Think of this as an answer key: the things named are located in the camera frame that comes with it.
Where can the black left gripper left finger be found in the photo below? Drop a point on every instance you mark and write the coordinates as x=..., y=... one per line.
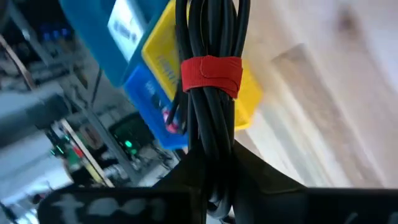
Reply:
x=124, y=208

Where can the blue perforated plastic basket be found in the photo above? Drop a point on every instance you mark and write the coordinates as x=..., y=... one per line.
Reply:
x=146, y=93

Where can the black device behind table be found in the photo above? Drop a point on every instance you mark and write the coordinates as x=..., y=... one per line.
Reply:
x=130, y=137

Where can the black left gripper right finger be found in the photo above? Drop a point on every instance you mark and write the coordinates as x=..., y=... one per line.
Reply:
x=295, y=205

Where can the teal plastic bin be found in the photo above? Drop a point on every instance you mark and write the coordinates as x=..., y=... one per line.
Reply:
x=90, y=31

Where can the yellow perforated plastic basket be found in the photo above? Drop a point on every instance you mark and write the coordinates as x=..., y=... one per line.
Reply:
x=161, y=56

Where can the white box dark picture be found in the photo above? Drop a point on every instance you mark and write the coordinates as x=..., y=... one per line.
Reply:
x=124, y=25

